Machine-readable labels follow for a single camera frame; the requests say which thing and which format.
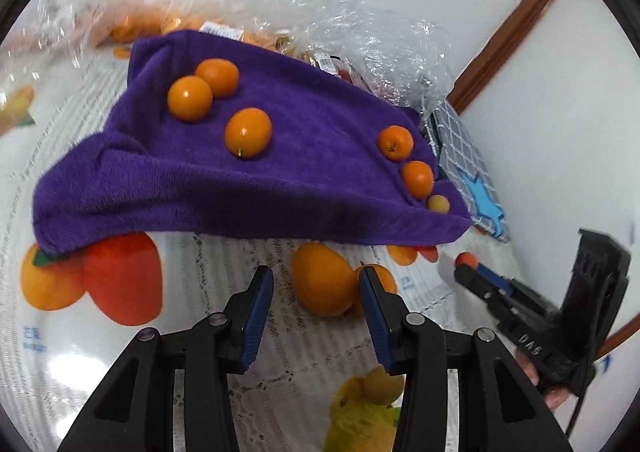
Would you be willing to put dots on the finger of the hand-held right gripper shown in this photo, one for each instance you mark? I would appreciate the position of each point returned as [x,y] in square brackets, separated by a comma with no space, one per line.
[495,279]
[475,284]

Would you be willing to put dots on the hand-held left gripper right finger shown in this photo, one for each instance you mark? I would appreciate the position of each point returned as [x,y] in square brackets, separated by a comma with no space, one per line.
[375,322]

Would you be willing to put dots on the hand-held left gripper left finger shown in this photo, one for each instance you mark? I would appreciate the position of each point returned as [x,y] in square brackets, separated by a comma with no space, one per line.
[257,317]

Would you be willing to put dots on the small red fruit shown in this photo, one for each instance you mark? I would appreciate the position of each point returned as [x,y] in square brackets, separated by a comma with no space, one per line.
[466,259]

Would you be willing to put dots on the orange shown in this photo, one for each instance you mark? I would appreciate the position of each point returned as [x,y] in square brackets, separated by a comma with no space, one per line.
[322,278]
[395,142]
[218,76]
[248,132]
[386,275]
[417,179]
[190,98]

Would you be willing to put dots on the small yellow fruit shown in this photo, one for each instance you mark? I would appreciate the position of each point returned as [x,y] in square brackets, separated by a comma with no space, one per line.
[437,203]

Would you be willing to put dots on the person's right hand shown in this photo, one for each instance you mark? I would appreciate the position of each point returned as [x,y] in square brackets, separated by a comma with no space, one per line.
[552,397]

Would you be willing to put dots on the brown wooden baseboard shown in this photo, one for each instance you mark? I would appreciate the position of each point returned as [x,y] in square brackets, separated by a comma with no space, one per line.
[622,334]

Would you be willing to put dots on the grey checkered cloth blue star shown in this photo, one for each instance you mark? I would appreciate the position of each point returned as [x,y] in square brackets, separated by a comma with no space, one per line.
[465,152]

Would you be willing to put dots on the purple towel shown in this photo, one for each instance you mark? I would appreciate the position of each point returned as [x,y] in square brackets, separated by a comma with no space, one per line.
[280,182]

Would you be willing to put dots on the clear packet with label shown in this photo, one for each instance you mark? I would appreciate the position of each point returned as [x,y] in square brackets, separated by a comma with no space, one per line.
[325,63]

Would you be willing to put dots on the pile of bagged oranges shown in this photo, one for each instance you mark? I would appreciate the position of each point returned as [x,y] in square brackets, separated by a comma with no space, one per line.
[150,20]

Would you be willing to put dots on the brown wooden door frame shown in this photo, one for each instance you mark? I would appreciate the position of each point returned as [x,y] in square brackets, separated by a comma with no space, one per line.
[515,22]

